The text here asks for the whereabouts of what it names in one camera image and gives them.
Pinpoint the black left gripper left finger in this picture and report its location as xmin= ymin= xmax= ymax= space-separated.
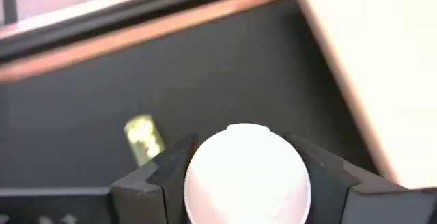
xmin=109 ymin=133 xmax=200 ymax=224

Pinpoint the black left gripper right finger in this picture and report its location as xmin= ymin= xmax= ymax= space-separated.
xmin=283 ymin=133 xmax=412 ymax=224

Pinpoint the orange medicine bottle white cap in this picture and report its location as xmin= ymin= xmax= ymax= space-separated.
xmin=183 ymin=123 xmax=312 ymax=224

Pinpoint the black table mat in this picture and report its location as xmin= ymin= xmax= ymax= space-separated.
xmin=0 ymin=0 xmax=379 ymax=193

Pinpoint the wooden shelf black metal frame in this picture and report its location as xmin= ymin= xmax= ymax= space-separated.
xmin=285 ymin=0 xmax=437 ymax=191

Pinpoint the black aluminium rig frame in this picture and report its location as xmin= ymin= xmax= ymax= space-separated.
xmin=0 ymin=0 xmax=291 ymax=64

